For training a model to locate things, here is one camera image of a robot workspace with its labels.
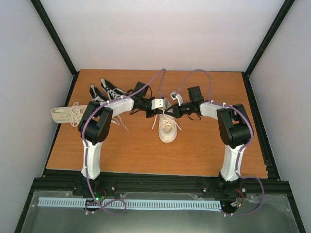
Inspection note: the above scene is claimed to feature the black white sneaker left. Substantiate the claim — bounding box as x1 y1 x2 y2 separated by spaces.
89 83 129 132

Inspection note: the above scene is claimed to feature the black white sneaker right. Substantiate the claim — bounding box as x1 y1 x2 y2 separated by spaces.
101 78 125 100

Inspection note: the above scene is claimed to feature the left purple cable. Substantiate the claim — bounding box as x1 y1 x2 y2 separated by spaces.
81 68 167 216

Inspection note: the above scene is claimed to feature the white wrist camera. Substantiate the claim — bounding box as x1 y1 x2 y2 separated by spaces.
170 91 183 106
151 98 169 110

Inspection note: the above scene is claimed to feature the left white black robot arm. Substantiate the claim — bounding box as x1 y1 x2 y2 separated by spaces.
78 85 167 196

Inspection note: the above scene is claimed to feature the beige canvas sneaker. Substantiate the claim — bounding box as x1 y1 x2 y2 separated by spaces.
51 102 87 127

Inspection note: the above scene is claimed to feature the black white sneaker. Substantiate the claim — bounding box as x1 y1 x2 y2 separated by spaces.
101 78 125 100
89 83 129 132

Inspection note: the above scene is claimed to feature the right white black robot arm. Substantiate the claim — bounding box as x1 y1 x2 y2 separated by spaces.
165 86 254 197

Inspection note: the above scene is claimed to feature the light blue cable duct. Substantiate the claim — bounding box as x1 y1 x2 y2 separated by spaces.
37 197 222 212

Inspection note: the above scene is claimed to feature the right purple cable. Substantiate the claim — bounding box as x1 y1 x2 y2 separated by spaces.
177 69 265 216

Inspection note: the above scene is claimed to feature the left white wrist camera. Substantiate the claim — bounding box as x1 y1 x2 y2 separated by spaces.
151 98 169 110

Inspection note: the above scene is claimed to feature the beige lace platform sneaker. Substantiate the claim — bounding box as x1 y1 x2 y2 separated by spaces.
151 109 183 143

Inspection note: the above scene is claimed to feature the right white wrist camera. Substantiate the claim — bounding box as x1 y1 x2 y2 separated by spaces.
170 91 183 106

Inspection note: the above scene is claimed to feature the purple cable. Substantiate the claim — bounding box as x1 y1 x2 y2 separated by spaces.
81 68 167 216
177 69 265 216

